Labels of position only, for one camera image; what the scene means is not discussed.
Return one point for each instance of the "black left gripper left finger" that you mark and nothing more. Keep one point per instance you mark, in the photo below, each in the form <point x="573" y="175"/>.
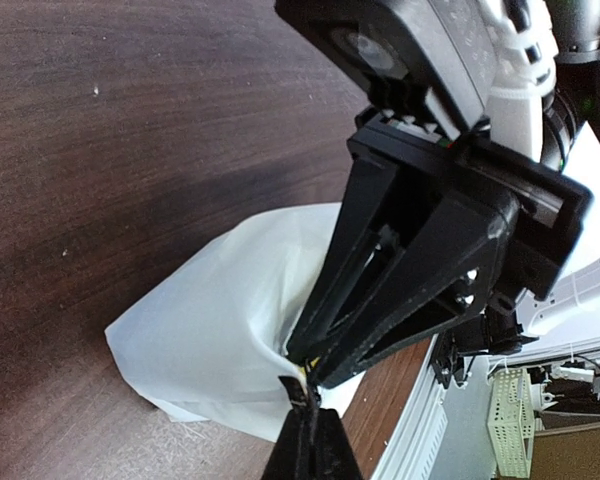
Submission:
<point x="293" y="454"/>

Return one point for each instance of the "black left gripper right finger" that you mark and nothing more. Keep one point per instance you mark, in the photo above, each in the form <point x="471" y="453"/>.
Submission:
<point x="332" y="453"/>

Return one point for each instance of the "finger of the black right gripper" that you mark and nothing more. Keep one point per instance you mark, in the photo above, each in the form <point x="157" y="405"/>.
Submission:
<point x="354" y="238"/>

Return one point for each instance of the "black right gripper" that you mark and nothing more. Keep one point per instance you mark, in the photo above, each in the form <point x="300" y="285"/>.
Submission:
<point x="464" y="229"/>

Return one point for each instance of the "white paper bag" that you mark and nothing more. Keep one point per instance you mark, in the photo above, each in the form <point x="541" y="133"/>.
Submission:
<point x="209" y="342"/>

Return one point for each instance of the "yellow sponge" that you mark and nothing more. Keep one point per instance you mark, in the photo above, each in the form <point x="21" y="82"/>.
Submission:
<point x="310" y="371"/>

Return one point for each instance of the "white perforated basket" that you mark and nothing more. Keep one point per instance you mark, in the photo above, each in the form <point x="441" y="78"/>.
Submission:
<point x="511" y="422"/>

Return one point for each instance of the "aluminium front rail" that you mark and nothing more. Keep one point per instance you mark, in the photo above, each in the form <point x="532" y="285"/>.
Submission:
<point x="442" y="431"/>

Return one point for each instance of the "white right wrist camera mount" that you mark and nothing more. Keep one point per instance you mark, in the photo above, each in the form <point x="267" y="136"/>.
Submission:
<point x="525" y="47"/>

